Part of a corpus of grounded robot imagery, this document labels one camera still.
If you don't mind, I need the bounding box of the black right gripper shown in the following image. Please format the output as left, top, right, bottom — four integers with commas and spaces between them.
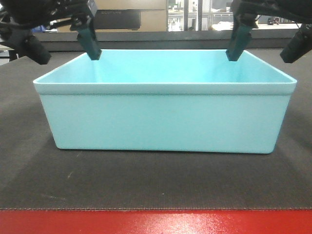
226, 0, 312, 63

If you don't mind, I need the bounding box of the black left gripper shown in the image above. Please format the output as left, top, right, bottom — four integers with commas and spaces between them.
0, 0, 101, 65

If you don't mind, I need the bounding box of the light blue plastic bin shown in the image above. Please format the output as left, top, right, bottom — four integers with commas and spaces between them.
33, 49, 297, 154

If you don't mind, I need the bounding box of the dark grey conveyor belt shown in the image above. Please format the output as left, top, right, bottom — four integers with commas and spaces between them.
0, 49, 312, 210

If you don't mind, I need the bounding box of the black monitor in background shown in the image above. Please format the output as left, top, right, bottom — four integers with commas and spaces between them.
94, 9, 141, 30

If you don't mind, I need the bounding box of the red conveyor edge frame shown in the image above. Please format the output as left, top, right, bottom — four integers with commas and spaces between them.
0, 210, 312, 234

